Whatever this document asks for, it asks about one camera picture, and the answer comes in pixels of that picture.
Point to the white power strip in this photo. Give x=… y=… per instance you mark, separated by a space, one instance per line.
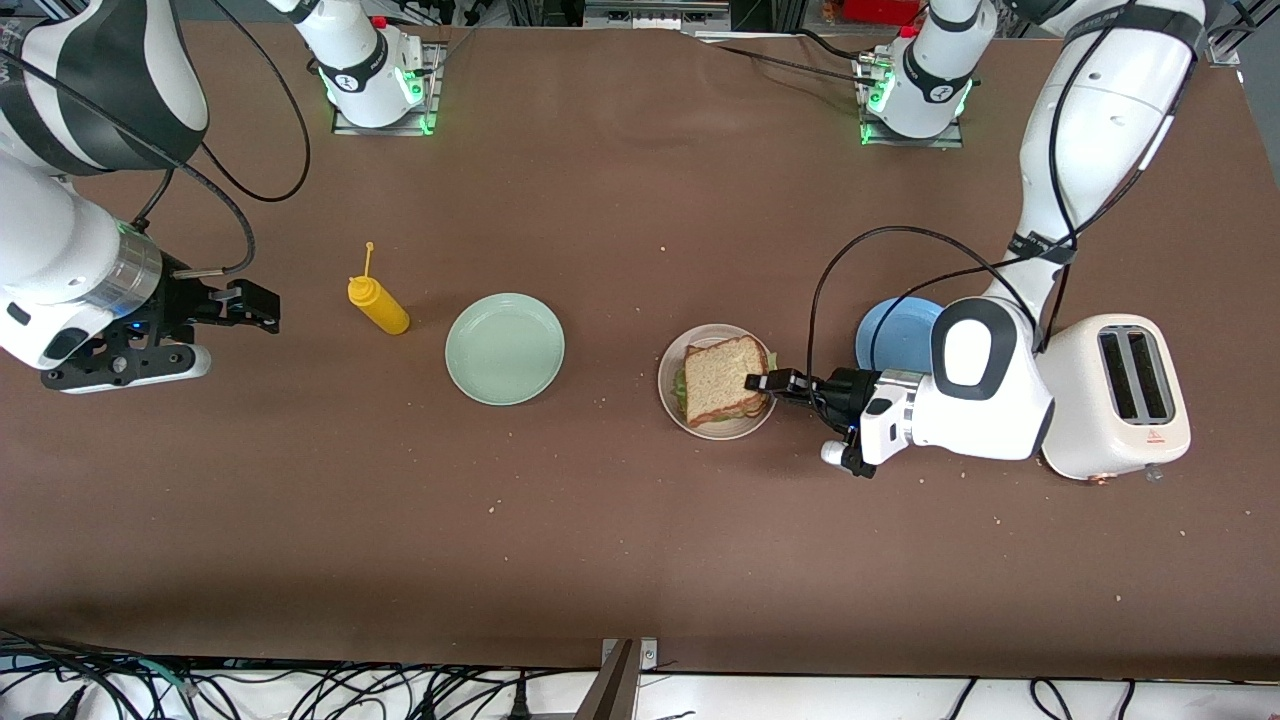
x=650 y=18

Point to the blue plate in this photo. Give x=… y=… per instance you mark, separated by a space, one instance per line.
x=895 y=330

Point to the brown bread slice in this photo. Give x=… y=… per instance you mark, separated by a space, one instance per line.
x=720 y=380

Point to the white toaster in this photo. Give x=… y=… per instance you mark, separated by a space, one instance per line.
x=1130 y=430

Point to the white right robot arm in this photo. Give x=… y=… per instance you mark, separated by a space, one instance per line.
x=60 y=240

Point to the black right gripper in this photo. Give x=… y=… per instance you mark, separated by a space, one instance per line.
x=184 y=302

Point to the red box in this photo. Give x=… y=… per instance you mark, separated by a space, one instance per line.
x=880 y=10

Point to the mint green plate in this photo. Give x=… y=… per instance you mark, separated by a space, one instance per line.
x=505 y=350

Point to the beige plate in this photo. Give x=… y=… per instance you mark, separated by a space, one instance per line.
x=720 y=432

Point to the aluminium frame rail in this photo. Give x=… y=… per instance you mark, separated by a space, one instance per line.
x=1225 y=45

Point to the green lettuce leaf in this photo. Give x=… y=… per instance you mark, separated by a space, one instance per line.
x=679 y=385

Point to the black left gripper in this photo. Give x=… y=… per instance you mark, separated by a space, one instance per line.
x=848 y=390

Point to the yellow squeeze bottle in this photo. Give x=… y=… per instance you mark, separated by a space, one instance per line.
x=380 y=305

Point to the grey metal post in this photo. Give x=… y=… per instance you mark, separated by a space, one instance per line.
x=615 y=690

